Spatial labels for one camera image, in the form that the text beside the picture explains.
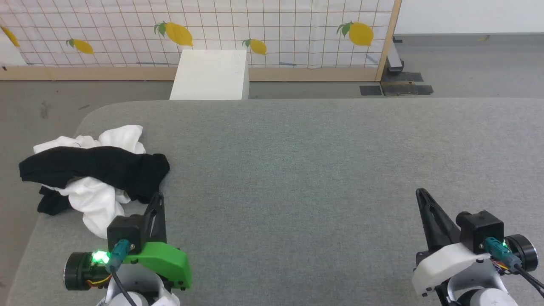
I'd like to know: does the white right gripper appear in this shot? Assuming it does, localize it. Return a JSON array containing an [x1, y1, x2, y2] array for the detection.
[[411, 189, 489, 298]]

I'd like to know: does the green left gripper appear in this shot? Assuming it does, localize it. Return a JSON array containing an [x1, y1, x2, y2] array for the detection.
[[123, 193, 193, 292]]

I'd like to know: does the white shirt with black sleeves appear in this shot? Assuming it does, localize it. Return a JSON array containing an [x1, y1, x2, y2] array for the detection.
[[19, 125, 171, 239]]

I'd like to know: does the large black floor mat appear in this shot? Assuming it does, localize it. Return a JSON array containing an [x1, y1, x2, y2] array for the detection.
[[380, 71, 434, 96]]

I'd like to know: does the white box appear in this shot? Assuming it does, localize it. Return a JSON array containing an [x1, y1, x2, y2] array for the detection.
[[169, 50, 250, 101]]

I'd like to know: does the grey metal partition foot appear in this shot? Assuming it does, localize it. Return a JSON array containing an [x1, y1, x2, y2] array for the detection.
[[386, 37, 405, 74]]

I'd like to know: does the lemon print partition screen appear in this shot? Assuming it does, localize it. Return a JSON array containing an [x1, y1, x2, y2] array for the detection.
[[0, 0, 402, 82]]

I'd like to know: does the left arm teal-plug cable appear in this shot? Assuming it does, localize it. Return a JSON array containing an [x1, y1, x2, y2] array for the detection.
[[105, 239, 137, 306]]

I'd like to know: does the arm teal-plug cable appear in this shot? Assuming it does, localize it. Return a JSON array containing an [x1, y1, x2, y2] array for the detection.
[[105, 239, 137, 306], [484, 237, 544, 298]]

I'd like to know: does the right arm teal-plug cable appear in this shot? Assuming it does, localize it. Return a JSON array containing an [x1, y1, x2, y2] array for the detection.
[[484, 237, 544, 298]]

